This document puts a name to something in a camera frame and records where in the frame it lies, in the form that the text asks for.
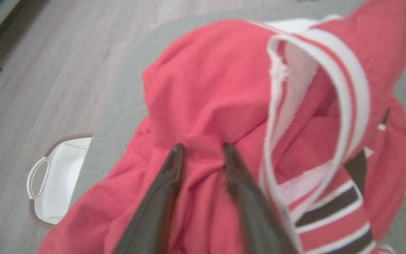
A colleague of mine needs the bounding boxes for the white laundry basket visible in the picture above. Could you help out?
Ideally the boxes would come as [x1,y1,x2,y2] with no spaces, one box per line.
[27,133,93,228]

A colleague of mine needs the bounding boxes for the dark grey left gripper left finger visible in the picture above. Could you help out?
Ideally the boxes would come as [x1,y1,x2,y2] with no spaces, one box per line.
[114,144,186,254]

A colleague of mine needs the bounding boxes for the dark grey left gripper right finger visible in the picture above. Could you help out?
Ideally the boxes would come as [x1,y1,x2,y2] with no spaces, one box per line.
[222,143,297,254]

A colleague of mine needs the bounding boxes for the red basketball shorts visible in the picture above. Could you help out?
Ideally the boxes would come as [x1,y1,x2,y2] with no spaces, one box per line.
[37,0,406,254]

